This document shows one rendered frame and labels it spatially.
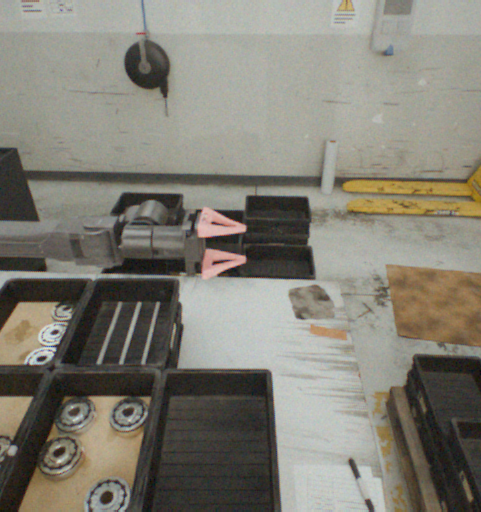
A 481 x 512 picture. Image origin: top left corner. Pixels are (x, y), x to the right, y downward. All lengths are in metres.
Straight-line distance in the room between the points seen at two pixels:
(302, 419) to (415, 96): 3.30
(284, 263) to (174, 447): 1.53
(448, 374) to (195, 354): 1.22
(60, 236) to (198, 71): 3.33
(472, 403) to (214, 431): 1.30
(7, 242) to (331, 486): 0.98
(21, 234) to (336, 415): 1.03
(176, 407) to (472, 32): 3.68
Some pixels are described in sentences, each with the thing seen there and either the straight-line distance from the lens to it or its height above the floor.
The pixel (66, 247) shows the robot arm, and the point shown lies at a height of 1.46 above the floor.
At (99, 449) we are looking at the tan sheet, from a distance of 1.24.
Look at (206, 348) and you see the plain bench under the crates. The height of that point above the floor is 0.70.
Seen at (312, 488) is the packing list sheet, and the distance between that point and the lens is 1.30.
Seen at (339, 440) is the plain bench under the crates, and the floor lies 0.70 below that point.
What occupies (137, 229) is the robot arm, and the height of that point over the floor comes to 1.48.
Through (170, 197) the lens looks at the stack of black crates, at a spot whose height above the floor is 0.57.
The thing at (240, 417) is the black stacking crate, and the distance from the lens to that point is 1.24.
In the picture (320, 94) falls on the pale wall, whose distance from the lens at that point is 4.03.
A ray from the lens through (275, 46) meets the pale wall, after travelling 3.92.
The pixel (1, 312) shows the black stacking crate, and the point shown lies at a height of 0.88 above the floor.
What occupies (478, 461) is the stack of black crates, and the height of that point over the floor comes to 0.38.
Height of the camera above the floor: 1.85
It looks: 36 degrees down
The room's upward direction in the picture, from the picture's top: straight up
